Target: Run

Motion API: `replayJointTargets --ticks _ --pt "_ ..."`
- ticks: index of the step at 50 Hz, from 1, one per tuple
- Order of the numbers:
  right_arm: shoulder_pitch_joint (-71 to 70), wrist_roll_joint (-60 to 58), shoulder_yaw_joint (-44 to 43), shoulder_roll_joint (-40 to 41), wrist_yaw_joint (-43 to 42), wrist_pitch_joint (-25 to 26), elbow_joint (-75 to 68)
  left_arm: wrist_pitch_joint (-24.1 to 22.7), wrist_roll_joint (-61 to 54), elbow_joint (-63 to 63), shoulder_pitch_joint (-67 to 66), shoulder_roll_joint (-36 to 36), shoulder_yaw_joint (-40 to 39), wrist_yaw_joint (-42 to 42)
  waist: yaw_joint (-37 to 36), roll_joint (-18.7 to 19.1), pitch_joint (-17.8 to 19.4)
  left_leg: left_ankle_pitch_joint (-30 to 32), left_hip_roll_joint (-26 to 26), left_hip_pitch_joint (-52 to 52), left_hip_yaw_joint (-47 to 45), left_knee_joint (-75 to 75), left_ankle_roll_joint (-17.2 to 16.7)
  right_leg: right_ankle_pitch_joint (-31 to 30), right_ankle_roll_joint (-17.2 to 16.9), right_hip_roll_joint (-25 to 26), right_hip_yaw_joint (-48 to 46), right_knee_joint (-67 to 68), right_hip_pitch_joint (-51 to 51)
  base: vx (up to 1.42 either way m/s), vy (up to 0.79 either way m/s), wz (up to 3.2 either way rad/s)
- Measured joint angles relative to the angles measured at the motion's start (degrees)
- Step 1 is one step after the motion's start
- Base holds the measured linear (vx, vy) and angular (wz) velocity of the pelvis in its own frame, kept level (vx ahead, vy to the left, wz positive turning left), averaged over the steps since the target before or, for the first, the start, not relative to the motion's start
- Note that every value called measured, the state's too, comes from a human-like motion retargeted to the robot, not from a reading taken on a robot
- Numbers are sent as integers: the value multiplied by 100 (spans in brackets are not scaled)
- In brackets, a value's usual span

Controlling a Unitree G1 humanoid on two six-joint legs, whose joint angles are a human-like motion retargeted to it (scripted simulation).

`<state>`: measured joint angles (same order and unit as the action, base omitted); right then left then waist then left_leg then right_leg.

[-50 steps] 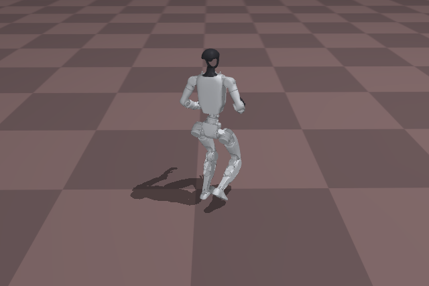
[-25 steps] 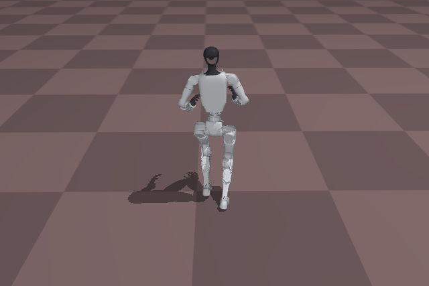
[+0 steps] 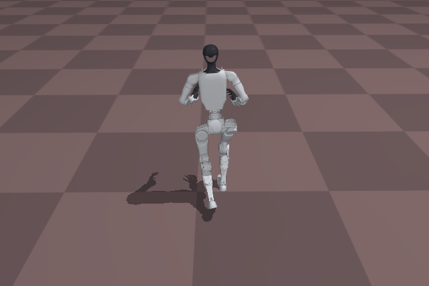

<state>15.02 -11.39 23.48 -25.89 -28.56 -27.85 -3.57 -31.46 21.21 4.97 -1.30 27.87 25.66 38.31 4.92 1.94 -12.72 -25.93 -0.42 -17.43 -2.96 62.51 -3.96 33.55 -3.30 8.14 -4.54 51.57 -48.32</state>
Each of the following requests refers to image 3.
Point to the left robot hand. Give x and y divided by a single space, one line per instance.
195 91

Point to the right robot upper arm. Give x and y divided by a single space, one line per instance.
242 97

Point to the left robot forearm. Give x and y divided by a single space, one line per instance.
192 99

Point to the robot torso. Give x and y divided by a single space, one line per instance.
213 95

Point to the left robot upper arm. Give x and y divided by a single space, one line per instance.
192 79

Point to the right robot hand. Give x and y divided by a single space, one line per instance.
233 95

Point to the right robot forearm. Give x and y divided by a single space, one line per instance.
236 102

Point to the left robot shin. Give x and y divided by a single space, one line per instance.
207 181

